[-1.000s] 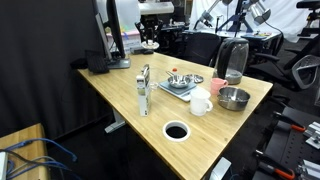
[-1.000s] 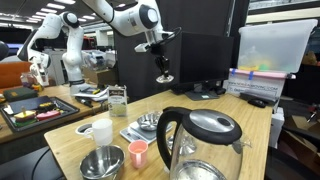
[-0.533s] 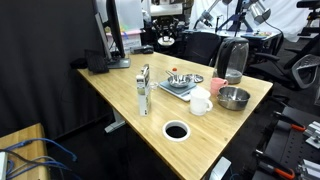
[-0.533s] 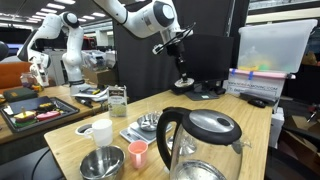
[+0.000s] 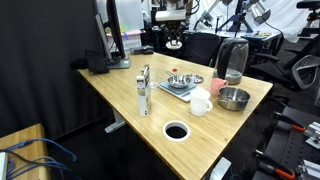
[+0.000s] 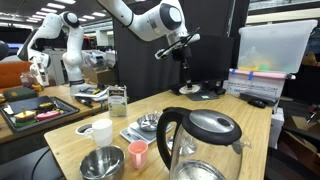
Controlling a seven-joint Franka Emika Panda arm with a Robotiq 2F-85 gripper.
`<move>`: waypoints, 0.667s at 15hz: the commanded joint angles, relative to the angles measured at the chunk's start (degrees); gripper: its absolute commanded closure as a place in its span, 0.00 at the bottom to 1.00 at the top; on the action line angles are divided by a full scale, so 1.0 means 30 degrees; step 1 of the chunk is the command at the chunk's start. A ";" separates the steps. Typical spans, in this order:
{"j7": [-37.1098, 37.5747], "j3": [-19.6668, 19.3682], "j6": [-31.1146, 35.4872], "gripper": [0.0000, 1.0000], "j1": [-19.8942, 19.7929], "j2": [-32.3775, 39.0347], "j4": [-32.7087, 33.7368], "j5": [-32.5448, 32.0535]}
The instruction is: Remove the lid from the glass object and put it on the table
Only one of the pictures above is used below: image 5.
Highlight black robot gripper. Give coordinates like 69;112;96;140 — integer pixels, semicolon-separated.
162;19;187;45

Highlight clear glass jar lid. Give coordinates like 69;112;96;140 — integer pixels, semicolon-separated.
165;39;184;51

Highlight black mesh office chair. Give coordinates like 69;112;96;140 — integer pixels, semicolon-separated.
183;32;223;67

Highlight black flat desk device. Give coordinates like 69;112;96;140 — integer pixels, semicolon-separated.
130;45;155;56

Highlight pink-lidded white storage box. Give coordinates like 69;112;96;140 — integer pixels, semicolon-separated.
105;29;144;52

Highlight flat round steel strainer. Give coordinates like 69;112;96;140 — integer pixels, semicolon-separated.
186;73;205;84

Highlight clear plastic storage bin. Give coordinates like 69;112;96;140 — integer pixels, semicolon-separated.
114;0;145;33

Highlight clear glass jar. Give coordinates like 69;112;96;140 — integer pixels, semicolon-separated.
148;72;160;92

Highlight white kitchen scale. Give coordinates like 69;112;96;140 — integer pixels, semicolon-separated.
158;79;198;103

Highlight black computer monitor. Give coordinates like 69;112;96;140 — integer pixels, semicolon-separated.
91;0;132;70

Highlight blue tripod stand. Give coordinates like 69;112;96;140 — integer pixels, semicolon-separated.
216;0;256;33

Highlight pink plastic cup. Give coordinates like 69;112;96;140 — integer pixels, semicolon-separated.
210;77;229;98

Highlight white mug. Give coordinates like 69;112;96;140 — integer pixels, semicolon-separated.
189;87;214;117

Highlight colourful items on background table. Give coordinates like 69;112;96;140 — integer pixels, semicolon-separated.
239;31;273;39

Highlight black box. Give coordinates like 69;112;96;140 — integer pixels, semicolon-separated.
84;49;110;75

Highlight large steel bowl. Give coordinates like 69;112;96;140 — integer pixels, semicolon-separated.
216;86;251;112

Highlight black chair with grey mesh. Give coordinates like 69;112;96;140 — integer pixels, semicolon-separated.
246;53;320;92

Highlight white desk grommet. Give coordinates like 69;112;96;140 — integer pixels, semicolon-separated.
162;120;192;143

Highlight grey desk leg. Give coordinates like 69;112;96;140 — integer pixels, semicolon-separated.
104;108;127;134

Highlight black curtain divider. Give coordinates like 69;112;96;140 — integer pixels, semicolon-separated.
0;0;113;139

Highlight black chair headrest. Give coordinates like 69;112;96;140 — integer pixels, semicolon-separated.
295;0;320;38

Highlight white grey box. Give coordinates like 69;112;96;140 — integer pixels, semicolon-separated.
209;156;233;180

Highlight black perforated mounting board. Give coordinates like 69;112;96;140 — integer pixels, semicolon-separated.
252;106;320;180

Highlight grey power strip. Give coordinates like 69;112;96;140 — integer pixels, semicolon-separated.
0;151;9;180

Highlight small steel bowl with handle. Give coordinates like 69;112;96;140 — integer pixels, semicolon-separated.
165;70;193;90

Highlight glass electric kettle black handle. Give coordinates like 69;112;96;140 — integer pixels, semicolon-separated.
213;37;250;86

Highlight orange-handled bar clamp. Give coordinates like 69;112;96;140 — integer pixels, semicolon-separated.
254;150;296;180
273;111;307;133

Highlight blue network cable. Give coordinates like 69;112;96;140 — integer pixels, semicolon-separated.
3;137;78;163
6;156;73;180

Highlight aluminium bracket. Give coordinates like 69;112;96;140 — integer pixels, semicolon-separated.
296;159;320;180
304;121;320;150

